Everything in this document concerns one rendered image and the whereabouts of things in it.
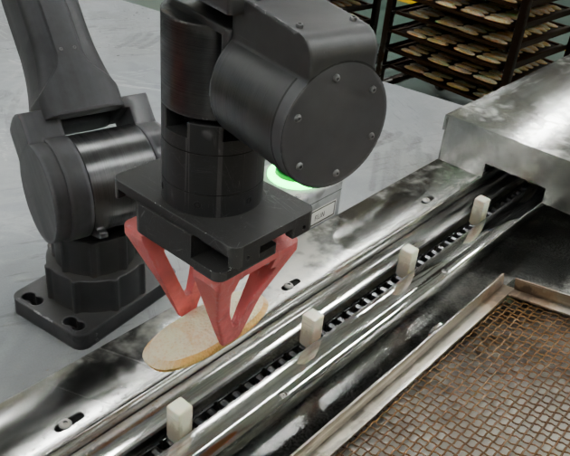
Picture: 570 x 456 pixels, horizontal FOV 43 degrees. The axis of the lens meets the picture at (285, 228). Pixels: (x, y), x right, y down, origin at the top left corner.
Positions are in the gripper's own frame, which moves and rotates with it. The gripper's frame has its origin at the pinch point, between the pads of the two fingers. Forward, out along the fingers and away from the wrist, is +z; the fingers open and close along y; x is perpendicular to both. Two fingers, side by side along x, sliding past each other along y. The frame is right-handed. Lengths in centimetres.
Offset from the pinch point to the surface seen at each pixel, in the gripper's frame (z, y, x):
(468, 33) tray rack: 47, -96, 224
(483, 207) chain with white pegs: 7.0, 0.4, 39.1
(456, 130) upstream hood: 2.9, -7.4, 45.4
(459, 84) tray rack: 69, -97, 229
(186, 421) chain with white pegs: 7.5, 0.5, -2.2
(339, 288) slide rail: 8.4, -2.3, 18.3
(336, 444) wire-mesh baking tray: 4.4, 10.3, 1.0
